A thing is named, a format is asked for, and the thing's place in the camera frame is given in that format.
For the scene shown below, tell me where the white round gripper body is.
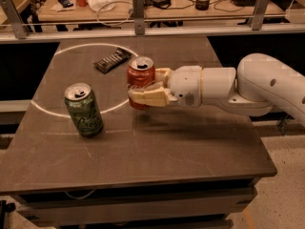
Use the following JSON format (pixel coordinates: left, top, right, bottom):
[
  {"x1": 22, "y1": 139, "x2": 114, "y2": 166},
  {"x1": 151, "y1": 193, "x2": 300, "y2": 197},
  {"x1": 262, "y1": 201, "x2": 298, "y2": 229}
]
[{"x1": 167, "y1": 66, "x2": 202, "y2": 107}]

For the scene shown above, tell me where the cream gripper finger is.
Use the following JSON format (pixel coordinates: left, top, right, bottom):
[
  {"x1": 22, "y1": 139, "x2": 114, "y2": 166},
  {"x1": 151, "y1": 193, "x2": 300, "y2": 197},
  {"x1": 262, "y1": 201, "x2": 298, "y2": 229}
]
[
  {"x1": 154, "y1": 68, "x2": 172, "y2": 84},
  {"x1": 128, "y1": 82, "x2": 178, "y2": 107}
]

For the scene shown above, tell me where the red coke can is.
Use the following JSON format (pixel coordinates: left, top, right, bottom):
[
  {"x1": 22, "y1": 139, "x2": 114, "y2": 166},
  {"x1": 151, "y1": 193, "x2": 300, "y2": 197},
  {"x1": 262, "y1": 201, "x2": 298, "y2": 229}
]
[{"x1": 126, "y1": 55, "x2": 156, "y2": 111}]

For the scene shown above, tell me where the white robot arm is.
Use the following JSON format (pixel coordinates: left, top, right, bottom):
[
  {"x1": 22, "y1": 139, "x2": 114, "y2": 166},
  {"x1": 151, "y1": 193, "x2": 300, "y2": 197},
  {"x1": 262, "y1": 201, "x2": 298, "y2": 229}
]
[{"x1": 128, "y1": 53, "x2": 305, "y2": 126}]

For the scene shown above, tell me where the green soda can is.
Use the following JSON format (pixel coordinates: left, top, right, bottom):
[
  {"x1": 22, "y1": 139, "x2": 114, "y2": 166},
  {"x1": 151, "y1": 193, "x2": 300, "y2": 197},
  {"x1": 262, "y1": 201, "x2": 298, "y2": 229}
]
[{"x1": 65, "y1": 83, "x2": 103, "y2": 137}]

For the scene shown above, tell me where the dark chocolate bar wrapper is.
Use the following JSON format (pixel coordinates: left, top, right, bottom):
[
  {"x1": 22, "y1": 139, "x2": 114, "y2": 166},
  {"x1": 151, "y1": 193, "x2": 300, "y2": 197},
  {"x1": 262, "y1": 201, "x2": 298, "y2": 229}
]
[{"x1": 93, "y1": 48, "x2": 132, "y2": 74}]

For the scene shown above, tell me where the black power adapter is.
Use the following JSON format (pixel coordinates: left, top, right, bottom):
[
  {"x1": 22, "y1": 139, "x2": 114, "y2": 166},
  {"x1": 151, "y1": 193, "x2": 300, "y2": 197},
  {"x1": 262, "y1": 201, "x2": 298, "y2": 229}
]
[{"x1": 152, "y1": 0, "x2": 172, "y2": 9}]

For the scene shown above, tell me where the black round container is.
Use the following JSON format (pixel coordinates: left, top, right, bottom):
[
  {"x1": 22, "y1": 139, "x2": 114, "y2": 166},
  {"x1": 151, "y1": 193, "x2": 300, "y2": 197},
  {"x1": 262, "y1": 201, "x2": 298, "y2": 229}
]
[{"x1": 195, "y1": 0, "x2": 211, "y2": 10}]

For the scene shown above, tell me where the white crumpled cloth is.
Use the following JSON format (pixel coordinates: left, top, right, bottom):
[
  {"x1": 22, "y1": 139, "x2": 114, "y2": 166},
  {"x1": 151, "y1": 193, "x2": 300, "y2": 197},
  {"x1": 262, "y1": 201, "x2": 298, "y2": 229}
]
[{"x1": 87, "y1": 0, "x2": 115, "y2": 11}]

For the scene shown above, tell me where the wooden background desk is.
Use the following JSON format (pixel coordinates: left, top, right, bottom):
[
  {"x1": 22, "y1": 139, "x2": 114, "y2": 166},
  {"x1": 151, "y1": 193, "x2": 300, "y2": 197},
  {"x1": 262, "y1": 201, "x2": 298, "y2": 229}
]
[{"x1": 37, "y1": 0, "x2": 287, "y2": 24}]

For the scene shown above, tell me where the white cable under table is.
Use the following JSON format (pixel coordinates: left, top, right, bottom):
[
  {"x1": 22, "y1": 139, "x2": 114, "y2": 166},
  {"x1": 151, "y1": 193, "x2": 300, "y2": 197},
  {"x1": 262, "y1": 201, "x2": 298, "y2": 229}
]
[{"x1": 64, "y1": 189, "x2": 96, "y2": 200}]

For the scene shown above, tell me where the metal railing frame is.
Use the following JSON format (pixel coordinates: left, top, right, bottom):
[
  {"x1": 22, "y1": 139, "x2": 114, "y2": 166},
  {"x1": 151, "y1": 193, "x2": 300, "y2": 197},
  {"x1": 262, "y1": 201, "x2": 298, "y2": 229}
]
[{"x1": 0, "y1": 0, "x2": 305, "y2": 44}]

